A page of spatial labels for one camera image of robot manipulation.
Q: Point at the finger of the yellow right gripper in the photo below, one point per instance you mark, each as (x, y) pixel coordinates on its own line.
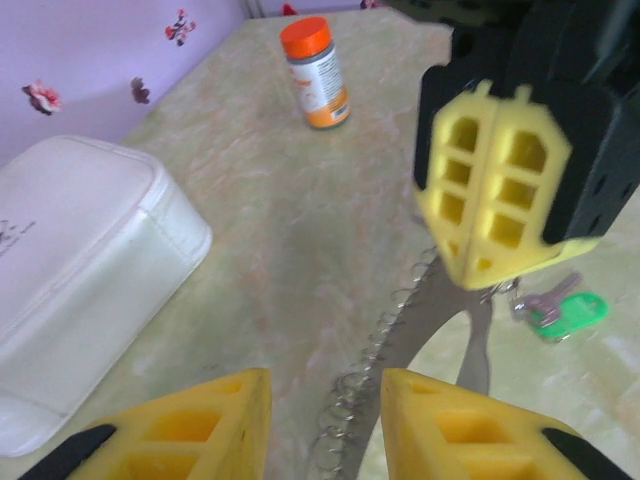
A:
(440, 175)
(500, 250)

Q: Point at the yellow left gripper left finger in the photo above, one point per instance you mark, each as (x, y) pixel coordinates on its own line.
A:
(200, 400)

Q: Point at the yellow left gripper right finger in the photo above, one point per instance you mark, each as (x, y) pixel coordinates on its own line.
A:
(425, 405)

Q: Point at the green plastic-headed key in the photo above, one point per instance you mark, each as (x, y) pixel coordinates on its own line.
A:
(580, 310)

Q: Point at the orange-capped pill bottle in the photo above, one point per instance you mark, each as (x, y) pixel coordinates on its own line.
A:
(320, 80)

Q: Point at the white zippered case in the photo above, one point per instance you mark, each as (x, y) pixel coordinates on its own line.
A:
(85, 260)

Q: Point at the aluminium frame post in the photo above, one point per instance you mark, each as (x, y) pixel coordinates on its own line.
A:
(252, 7)

